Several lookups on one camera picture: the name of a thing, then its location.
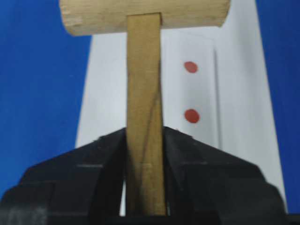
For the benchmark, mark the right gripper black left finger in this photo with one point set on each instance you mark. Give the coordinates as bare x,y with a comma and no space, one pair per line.
80,187

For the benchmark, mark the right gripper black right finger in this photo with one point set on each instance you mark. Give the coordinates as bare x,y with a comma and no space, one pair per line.
207,186

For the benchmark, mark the wooden mallet hammer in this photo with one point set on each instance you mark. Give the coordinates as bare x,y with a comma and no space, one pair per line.
143,21

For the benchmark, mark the white foam board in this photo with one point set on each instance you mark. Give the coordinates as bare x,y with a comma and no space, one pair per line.
246,121

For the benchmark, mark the white raised target strip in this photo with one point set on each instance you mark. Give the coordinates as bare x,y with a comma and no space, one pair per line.
189,87

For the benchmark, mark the blue table cloth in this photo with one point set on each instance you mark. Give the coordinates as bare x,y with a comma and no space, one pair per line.
43,71

